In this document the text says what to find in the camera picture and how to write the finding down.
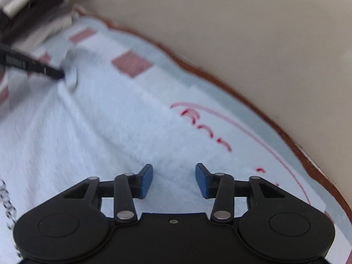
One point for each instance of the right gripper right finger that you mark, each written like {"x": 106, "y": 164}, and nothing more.
{"x": 269, "y": 222}

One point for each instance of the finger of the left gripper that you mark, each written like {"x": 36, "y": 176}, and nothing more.
{"x": 25, "y": 63}

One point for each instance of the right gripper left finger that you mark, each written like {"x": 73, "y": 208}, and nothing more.
{"x": 76, "y": 222}

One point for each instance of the light grey cat t-shirt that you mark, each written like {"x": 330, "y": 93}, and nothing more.
{"x": 101, "y": 122}

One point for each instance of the black white patterned cloth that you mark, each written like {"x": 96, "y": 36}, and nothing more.
{"x": 9, "y": 251}

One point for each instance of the plaid grey red blanket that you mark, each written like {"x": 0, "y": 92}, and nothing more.
{"x": 133, "y": 56}

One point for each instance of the beige leather sofa backrest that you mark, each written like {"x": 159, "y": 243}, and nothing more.
{"x": 291, "y": 58}

